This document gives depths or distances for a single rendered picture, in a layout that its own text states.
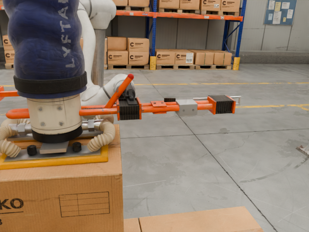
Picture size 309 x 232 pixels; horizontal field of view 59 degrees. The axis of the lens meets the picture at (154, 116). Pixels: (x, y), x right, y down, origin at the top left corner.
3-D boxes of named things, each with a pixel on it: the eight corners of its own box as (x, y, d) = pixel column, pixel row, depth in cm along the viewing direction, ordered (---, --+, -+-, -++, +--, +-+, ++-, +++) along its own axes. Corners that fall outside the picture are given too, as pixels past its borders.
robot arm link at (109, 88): (140, 92, 125) (117, 108, 126) (135, 84, 140) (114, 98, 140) (127, 72, 121) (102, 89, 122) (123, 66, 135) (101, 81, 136)
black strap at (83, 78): (5, 95, 79) (2, 82, 78) (25, 78, 101) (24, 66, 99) (85, 92, 83) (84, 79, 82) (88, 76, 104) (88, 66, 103)
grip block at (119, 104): (117, 121, 95) (117, 105, 93) (116, 112, 104) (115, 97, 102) (141, 120, 96) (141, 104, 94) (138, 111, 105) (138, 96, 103)
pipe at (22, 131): (-5, 157, 84) (-9, 140, 82) (18, 125, 107) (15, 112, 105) (107, 149, 89) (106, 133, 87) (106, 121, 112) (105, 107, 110)
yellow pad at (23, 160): (-6, 171, 83) (-9, 156, 81) (5, 155, 92) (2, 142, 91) (108, 162, 89) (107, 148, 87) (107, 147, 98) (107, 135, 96)
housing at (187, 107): (179, 116, 100) (179, 105, 98) (174, 110, 106) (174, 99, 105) (197, 115, 101) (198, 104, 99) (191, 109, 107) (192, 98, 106)
